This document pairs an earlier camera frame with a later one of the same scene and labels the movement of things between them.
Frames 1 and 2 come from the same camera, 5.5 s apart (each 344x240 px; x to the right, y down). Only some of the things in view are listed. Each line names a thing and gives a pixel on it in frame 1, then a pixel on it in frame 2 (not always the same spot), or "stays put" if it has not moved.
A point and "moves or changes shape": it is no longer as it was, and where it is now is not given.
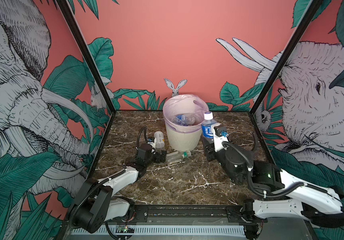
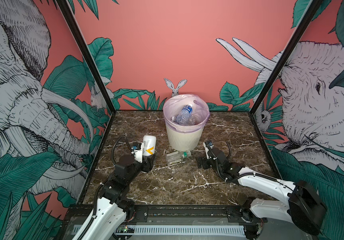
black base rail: [190, 214] stays put
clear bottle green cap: [176, 156] stays put
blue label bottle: [206, 126] -> [183, 116]
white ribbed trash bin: [185, 141] stays put
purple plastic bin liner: [184, 104] stays put
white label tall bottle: [160, 144] moves or changes shape
